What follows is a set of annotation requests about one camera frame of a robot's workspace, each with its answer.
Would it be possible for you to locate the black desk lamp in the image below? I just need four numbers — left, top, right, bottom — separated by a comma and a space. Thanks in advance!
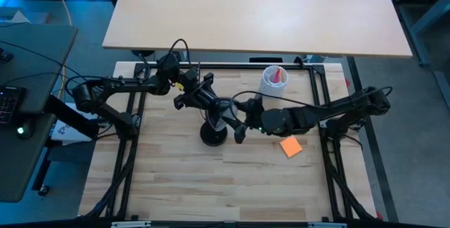
196, 90, 242, 148

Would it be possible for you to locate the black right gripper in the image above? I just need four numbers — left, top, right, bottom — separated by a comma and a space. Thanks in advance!
221, 93, 265, 145

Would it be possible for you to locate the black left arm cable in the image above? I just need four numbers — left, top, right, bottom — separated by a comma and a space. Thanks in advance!
167, 38, 192, 68

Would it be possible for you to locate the black keyboard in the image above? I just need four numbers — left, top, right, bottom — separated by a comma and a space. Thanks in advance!
0, 86, 27, 125

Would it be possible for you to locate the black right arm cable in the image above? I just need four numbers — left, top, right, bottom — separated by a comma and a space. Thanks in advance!
230, 86, 394, 110

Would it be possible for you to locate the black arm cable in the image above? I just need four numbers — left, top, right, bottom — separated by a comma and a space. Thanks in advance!
230, 86, 394, 110
167, 38, 192, 68

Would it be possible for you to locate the black metal table frame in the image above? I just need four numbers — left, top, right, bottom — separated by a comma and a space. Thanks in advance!
79, 61, 380, 222

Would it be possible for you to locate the light wooden desk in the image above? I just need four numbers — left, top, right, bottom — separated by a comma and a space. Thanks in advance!
101, 0, 413, 58

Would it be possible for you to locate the white paper sheet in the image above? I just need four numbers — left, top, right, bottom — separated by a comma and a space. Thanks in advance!
10, 11, 32, 25

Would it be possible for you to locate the grey desk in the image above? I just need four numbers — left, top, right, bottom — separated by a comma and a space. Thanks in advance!
0, 23, 79, 203

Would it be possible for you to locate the grey metal shelf rack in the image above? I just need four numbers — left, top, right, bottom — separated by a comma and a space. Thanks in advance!
382, 0, 450, 111

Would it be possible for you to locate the orange sticky note pad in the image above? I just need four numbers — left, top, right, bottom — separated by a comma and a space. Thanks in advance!
279, 135, 304, 158

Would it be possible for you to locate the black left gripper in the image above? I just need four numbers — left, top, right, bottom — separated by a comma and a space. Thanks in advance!
173, 72, 224, 116

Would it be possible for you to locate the black desk leg with caster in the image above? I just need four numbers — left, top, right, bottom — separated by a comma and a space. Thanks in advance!
31, 145, 53, 197

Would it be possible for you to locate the black computer mouse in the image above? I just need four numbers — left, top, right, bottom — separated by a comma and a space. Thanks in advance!
15, 118, 36, 141

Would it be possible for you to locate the white ribbed cup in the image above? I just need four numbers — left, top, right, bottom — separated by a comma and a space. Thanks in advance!
259, 65, 289, 99

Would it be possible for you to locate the silver metal bracket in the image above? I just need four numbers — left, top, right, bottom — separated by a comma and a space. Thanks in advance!
307, 222, 347, 228
111, 220, 152, 228

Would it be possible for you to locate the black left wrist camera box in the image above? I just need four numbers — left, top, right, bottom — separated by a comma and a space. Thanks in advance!
182, 66, 200, 85

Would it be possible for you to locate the small black device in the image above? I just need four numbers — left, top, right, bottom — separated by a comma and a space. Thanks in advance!
0, 48, 14, 63

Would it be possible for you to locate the yellow cable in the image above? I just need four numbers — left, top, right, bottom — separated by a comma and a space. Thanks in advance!
45, 0, 73, 99

